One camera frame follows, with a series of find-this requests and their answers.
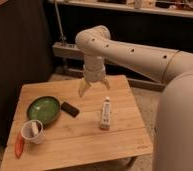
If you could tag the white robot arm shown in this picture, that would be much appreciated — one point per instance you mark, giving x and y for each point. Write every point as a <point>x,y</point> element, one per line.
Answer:
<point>173,143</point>

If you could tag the grey metal pole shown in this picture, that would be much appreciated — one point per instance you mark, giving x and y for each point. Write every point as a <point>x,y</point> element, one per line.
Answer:
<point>62,37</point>

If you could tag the black rectangular block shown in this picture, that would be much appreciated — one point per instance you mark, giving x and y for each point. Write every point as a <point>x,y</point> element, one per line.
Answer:
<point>68,108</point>

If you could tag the white paper cup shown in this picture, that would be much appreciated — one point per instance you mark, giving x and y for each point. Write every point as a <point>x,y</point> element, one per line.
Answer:
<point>27,134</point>

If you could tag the white tube with cap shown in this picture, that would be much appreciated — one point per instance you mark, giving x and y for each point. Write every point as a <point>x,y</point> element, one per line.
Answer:
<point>105,114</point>

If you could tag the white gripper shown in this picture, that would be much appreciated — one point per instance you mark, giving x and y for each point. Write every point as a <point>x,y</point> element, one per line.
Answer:
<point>93,71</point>

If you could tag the white item inside cup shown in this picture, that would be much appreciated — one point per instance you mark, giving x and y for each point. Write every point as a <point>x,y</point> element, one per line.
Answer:
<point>34,128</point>

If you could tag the wooden upper shelf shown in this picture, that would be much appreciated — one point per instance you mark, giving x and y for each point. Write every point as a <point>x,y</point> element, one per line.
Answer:
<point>123,7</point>

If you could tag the green round bowl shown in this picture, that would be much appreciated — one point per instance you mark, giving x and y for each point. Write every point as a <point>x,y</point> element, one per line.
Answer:
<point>45,109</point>

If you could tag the wooden low table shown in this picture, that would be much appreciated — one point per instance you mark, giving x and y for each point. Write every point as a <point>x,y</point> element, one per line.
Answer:
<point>73,141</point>

